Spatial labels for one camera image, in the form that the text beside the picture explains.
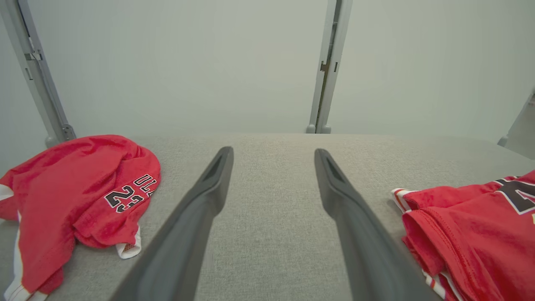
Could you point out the red basketball shorts white trim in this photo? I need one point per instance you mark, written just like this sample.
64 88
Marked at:
62 188

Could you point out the red basketball jersey number 23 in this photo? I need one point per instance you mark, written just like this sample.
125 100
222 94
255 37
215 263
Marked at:
472 234

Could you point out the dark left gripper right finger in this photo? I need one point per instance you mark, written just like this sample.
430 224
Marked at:
368 251

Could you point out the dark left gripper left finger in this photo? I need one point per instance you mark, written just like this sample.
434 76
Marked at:
184 251

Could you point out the grey double partition post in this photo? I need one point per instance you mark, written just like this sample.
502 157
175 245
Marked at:
330 62

